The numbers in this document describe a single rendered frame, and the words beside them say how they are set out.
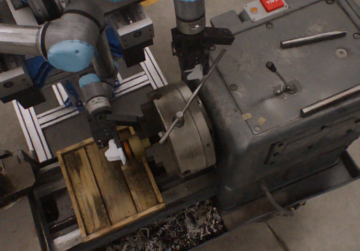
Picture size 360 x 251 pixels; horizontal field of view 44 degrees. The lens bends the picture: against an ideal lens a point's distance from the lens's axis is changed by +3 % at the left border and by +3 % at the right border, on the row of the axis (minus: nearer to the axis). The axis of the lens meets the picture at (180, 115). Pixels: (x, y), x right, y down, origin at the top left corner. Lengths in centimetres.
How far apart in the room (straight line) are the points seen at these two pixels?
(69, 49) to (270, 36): 64
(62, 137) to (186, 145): 130
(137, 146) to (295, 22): 66
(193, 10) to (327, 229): 177
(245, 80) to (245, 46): 13
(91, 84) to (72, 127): 100
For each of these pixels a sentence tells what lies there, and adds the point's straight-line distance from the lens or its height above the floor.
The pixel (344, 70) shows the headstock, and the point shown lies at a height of 125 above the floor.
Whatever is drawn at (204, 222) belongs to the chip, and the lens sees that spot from 189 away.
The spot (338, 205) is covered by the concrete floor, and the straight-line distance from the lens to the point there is 262.
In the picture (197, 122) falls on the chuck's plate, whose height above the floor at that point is 122.
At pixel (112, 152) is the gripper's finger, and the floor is 110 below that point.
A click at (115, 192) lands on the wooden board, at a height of 89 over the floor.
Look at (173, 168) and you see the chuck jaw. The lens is 140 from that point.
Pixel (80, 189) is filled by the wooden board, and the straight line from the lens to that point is 166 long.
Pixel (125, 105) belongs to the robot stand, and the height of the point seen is 21.
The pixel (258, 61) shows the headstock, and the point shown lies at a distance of 141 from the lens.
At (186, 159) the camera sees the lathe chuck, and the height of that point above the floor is 116.
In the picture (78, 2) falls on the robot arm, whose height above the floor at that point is 143.
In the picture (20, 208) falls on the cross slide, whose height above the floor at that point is 97.
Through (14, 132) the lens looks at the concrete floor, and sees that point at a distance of 287.
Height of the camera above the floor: 242
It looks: 64 degrees down
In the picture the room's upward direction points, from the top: 5 degrees counter-clockwise
